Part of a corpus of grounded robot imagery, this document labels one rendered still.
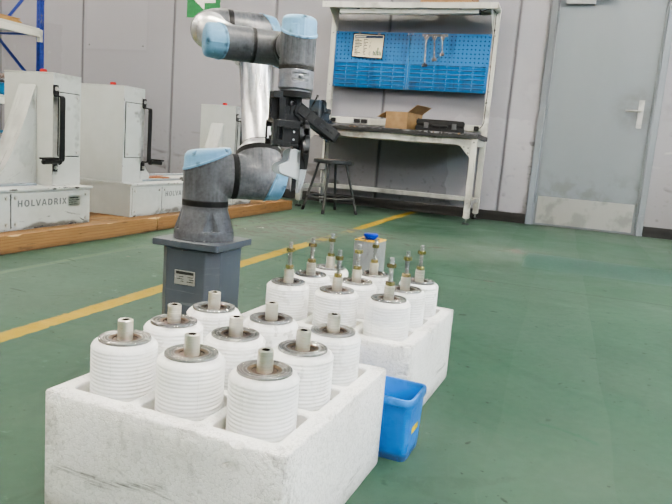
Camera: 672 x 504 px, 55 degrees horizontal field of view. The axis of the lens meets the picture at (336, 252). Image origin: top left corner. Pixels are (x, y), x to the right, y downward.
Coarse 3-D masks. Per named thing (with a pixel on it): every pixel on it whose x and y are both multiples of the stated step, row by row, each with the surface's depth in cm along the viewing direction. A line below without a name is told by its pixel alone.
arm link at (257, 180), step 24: (240, 24) 173; (264, 24) 176; (240, 72) 175; (264, 72) 174; (240, 96) 175; (264, 96) 172; (264, 120) 170; (264, 144) 166; (240, 168) 162; (264, 168) 164; (240, 192) 164; (264, 192) 166
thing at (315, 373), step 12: (276, 348) 98; (276, 360) 96; (288, 360) 95; (300, 360) 94; (312, 360) 95; (324, 360) 96; (300, 372) 94; (312, 372) 95; (324, 372) 96; (300, 384) 95; (312, 384) 95; (324, 384) 96; (300, 396) 95; (312, 396) 95; (324, 396) 97; (300, 408) 95; (312, 408) 96
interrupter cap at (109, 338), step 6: (114, 330) 99; (138, 330) 100; (102, 336) 96; (108, 336) 96; (114, 336) 97; (138, 336) 98; (144, 336) 98; (150, 336) 97; (102, 342) 94; (108, 342) 93; (114, 342) 94; (120, 342) 94; (126, 342) 94; (132, 342) 94; (138, 342) 94; (144, 342) 95
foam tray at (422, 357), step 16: (304, 320) 142; (432, 320) 151; (448, 320) 159; (368, 336) 133; (416, 336) 136; (432, 336) 145; (448, 336) 162; (368, 352) 132; (384, 352) 130; (400, 352) 129; (416, 352) 133; (432, 352) 147; (448, 352) 165; (384, 368) 131; (400, 368) 129; (416, 368) 135; (432, 368) 150; (432, 384) 152
